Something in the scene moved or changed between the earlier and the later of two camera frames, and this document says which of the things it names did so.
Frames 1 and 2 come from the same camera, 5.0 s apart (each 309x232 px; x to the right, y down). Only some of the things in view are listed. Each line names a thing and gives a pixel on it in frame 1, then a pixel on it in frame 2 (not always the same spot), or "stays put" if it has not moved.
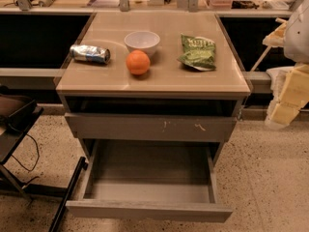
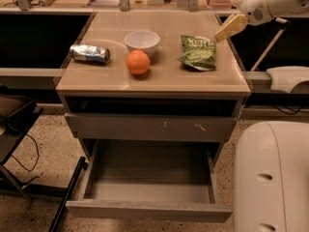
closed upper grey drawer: x=154 y=127 stays put
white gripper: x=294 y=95 -> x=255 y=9
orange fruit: x=137 y=62 stays put
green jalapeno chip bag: x=198 y=52 stays put
